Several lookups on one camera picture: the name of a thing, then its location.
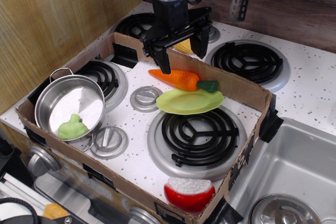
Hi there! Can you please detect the stainless steel sink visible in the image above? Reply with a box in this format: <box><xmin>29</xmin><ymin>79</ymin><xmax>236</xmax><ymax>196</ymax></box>
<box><xmin>229</xmin><ymin>118</ymin><xmax>335</xmax><ymax>223</ymax></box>

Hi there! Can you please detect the orange toy carrot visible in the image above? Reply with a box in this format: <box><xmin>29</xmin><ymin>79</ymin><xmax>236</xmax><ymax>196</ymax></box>
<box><xmin>148</xmin><ymin>69</ymin><xmax>219</xmax><ymax>93</ymax></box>

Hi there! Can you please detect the silver oven knob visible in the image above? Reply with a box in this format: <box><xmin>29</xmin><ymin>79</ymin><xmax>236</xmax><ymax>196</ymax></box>
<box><xmin>128</xmin><ymin>206</ymin><xmax>161</xmax><ymax>224</ymax></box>
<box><xmin>28</xmin><ymin>145</ymin><xmax>61</xmax><ymax>177</ymax></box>

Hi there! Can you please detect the silver back stove knob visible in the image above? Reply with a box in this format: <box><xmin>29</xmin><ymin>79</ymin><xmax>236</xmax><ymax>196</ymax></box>
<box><xmin>209</xmin><ymin>26</ymin><xmax>221</xmax><ymax>44</ymax></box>

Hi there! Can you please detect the silver stove knob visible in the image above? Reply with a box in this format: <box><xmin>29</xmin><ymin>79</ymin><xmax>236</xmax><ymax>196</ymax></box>
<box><xmin>90</xmin><ymin>126</ymin><xmax>129</xmax><ymax>160</ymax></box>
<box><xmin>209</xmin><ymin>26</ymin><xmax>221</xmax><ymax>44</ymax></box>
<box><xmin>130</xmin><ymin>86</ymin><xmax>163</xmax><ymax>113</ymax></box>

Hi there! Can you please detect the back left black burner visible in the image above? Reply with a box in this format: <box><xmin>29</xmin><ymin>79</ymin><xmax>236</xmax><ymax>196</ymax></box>
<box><xmin>110</xmin><ymin>13</ymin><xmax>155</xmax><ymax>39</ymax></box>

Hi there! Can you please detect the black cable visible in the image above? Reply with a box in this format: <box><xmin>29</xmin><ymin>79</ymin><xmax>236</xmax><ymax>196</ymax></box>
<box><xmin>0</xmin><ymin>197</ymin><xmax>40</xmax><ymax>224</ymax></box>

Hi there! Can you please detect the yellow toy corn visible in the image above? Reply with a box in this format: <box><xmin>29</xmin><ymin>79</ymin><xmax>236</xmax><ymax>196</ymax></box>
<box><xmin>173</xmin><ymin>38</ymin><xmax>193</xmax><ymax>54</ymax></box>

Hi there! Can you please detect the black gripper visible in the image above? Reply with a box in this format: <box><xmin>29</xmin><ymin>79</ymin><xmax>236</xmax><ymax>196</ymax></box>
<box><xmin>140</xmin><ymin>0</ymin><xmax>212</xmax><ymax>74</ymax></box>

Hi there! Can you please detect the hanging metal spatula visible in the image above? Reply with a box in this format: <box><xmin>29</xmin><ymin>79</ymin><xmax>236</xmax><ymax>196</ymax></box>
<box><xmin>228</xmin><ymin>0</ymin><xmax>249</xmax><ymax>22</ymax></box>

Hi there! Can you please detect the silver metal pot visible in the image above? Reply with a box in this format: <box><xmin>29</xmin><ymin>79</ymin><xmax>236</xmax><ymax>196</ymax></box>
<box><xmin>35</xmin><ymin>67</ymin><xmax>106</xmax><ymax>152</ymax></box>

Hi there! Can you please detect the green toy vegetable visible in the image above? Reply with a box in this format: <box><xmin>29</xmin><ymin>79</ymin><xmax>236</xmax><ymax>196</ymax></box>
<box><xmin>58</xmin><ymin>114</ymin><xmax>88</xmax><ymax>140</ymax></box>

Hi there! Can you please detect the light green toy plate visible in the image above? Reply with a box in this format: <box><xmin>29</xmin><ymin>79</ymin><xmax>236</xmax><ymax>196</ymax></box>
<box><xmin>156</xmin><ymin>89</ymin><xmax>224</xmax><ymax>115</ymax></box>

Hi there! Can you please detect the front right black burner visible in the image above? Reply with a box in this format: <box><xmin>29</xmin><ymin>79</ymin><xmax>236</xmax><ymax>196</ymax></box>
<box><xmin>147</xmin><ymin>106</ymin><xmax>247</xmax><ymax>182</ymax></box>

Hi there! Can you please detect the silver sink drain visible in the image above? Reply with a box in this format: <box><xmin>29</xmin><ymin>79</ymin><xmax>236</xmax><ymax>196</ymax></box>
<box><xmin>248</xmin><ymin>194</ymin><xmax>322</xmax><ymax>224</ymax></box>

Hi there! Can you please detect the silver oven knob left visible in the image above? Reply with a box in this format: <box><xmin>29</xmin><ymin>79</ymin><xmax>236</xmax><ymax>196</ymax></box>
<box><xmin>28</xmin><ymin>145</ymin><xmax>61</xmax><ymax>177</ymax></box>

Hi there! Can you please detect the brown cardboard fence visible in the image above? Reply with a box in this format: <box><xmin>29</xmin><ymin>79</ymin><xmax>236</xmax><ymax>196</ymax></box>
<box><xmin>16</xmin><ymin>33</ymin><xmax>276</xmax><ymax>223</ymax></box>

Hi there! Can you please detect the red bowl of rice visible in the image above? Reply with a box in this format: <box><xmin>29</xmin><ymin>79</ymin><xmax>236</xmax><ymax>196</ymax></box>
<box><xmin>164</xmin><ymin>177</ymin><xmax>216</xmax><ymax>212</ymax></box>

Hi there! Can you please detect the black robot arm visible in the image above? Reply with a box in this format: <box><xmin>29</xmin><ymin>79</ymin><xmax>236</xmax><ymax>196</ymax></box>
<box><xmin>140</xmin><ymin>0</ymin><xmax>212</xmax><ymax>74</ymax></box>

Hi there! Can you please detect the front left black burner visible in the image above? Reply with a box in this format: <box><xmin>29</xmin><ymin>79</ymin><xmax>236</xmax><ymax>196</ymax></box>
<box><xmin>76</xmin><ymin>60</ymin><xmax>128</xmax><ymax>113</ymax></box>

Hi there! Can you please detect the back right black burner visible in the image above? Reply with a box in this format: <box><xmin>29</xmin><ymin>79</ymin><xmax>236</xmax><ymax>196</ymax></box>
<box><xmin>205</xmin><ymin>40</ymin><xmax>291</xmax><ymax>93</ymax></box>

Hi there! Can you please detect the silver centre stove knob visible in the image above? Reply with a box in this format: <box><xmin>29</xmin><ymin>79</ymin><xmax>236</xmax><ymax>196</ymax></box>
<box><xmin>130</xmin><ymin>86</ymin><xmax>163</xmax><ymax>113</ymax></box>

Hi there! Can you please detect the silver oven knob right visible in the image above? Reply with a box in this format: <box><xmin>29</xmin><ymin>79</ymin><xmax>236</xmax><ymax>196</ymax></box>
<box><xmin>128</xmin><ymin>206</ymin><xmax>161</xmax><ymax>224</ymax></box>

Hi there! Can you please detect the black burner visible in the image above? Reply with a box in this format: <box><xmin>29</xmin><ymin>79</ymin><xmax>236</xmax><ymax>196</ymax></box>
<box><xmin>205</xmin><ymin>40</ymin><xmax>291</xmax><ymax>93</ymax></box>
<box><xmin>110</xmin><ymin>13</ymin><xmax>155</xmax><ymax>39</ymax></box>
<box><xmin>147</xmin><ymin>106</ymin><xmax>247</xmax><ymax>182</ymax></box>
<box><xmin>76</xmin><ymin>60</ymin><xmax>128</xmax><ymax>113</ymax></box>

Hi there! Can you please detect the silver front stove knob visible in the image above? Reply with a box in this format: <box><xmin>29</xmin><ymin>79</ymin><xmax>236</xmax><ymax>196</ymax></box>
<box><xmin>90</xmin><ymin>126</ymin><xmax>129</xmax><ymax>160</ymax></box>

